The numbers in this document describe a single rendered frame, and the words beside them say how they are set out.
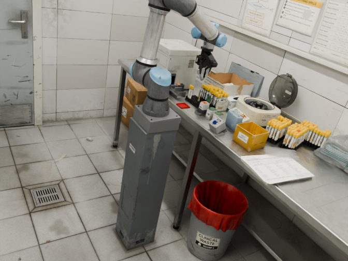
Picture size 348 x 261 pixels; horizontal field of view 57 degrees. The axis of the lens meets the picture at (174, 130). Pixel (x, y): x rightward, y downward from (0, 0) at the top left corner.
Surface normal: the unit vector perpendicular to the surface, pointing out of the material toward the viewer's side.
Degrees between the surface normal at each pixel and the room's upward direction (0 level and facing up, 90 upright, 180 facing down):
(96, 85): 90
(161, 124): 90
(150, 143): 90
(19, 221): 0
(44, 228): 0
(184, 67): 90
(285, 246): 0
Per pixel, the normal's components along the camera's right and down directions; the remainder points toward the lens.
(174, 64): 0.52, 0.48
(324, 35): -0.86, 0.14
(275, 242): 0.18, -0.87
